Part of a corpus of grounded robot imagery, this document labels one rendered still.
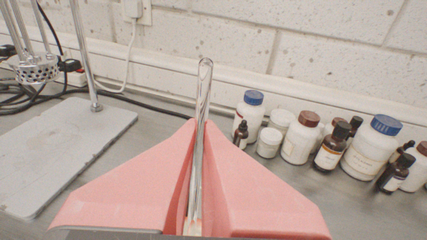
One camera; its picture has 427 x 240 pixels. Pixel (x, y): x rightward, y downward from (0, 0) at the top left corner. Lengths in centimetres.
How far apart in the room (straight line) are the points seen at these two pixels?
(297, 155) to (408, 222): 21
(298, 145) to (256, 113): 11
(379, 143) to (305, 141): 13
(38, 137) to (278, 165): 49
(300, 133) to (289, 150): 5
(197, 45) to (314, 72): 30
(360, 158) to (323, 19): 30
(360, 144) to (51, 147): 60
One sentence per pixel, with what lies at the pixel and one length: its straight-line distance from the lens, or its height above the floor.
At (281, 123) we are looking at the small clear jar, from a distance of 52.
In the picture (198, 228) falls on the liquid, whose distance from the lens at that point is 23.
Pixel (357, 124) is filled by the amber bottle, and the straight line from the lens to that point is 58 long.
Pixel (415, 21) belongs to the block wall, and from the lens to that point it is 63.
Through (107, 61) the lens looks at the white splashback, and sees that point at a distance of 73.
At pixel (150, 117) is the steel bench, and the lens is 58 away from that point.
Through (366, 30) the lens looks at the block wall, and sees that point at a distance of 60.
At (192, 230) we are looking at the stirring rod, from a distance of 17.
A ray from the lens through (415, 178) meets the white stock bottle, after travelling 59.
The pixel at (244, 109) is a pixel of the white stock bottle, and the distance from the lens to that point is 48.
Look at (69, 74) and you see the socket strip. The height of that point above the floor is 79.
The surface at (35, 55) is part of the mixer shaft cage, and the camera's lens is 47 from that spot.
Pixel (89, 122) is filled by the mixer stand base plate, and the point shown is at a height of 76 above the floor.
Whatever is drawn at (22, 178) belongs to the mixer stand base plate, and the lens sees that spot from 49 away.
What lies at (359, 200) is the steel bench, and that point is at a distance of 52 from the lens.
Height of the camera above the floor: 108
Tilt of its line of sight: 34 degrees down
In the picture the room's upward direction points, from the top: 8 degrees clockwise
